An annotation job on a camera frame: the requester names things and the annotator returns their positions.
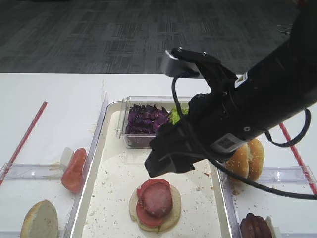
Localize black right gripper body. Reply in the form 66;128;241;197
145;93;250;178

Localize meat patty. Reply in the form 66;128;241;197
141;182;173;218

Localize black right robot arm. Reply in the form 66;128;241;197
145;0;317;177

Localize green lettuce pieces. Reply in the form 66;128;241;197
168;107;189;125

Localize stack of meat patties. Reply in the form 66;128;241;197
240;213;272;238

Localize white stopper by patties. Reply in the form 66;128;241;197
265;216;283;238

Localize white stopper by tomato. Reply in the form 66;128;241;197
60;147;74;167

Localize spare tomato slices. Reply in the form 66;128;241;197
61;148;87;193

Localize sesame burger buns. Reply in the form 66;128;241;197
225;139;265;181

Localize right long clear divider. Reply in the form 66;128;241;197
216;169;241;238

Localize long clear divider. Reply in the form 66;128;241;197
216;169;241;238
63;94;109;238

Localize purple cabbage shreds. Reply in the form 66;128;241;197
125;104;169;134

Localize clear plastic salad container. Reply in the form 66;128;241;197
116;95;196;149

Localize bottom bun on tray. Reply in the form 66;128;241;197
129;185;182;233

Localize right upper clear holder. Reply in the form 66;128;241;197
257;166;317;184

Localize clear holder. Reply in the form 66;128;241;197
0;163;66;180
257;166;317;184

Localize right red tape strip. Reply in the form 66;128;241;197
279;123;317;195

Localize red tape strip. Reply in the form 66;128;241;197
0;101;48;185
279;123;317;195

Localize left long clear divider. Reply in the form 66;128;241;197
63;94;109;238

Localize white metal tray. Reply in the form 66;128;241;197
71;102;231;238

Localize left red tape strip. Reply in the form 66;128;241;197
0;101;48;185

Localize bun half standing left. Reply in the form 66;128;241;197
20;200;58;238

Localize left upper clear holder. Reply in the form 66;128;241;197
0;163;66;180

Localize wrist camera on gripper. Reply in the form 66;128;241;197
160;48;238;95

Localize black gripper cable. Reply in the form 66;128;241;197
158;76;317;201

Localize white cable on floor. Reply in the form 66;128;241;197
276;24;294;34

